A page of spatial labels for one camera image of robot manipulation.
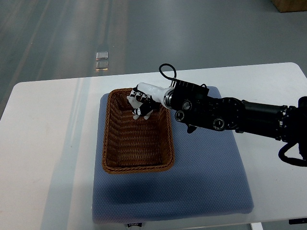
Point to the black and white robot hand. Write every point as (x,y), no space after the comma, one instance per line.
(151,97)

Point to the white bear figurine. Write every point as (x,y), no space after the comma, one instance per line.
(135,105)

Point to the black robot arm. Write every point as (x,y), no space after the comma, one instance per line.
(195,108)

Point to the brown wicker basket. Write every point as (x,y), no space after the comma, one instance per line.
(134,146)

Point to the lower metal floor plate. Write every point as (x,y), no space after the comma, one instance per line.
(102,65)

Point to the metal floor plate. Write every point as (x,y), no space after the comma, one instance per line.
(102,65)
(102,55)

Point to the upper metal floor plate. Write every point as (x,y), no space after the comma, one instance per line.
(102,55)

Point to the blue padded mat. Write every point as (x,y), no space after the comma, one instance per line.
(207,179)

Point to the brown wooden box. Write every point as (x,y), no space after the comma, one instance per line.
(290,5)

